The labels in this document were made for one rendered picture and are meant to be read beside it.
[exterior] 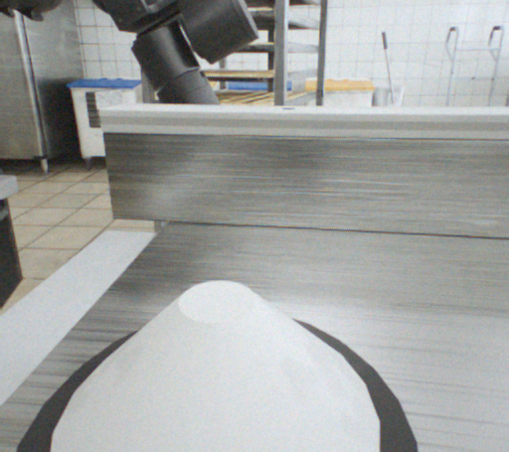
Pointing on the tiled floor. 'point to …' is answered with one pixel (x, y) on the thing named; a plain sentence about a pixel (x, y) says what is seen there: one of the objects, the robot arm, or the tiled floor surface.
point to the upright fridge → (40, 81)
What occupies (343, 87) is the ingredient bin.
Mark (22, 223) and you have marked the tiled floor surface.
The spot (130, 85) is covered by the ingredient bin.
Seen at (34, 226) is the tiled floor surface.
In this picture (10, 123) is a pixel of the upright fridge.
